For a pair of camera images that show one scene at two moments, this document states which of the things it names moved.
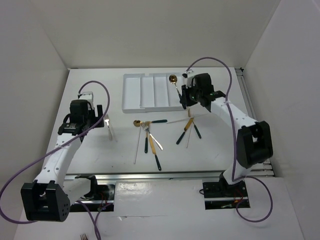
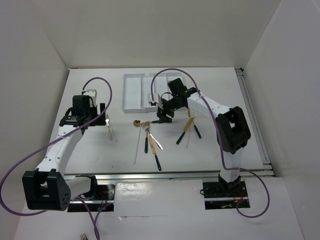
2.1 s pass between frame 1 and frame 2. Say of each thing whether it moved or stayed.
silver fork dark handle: stayed
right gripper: moved
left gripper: stayed
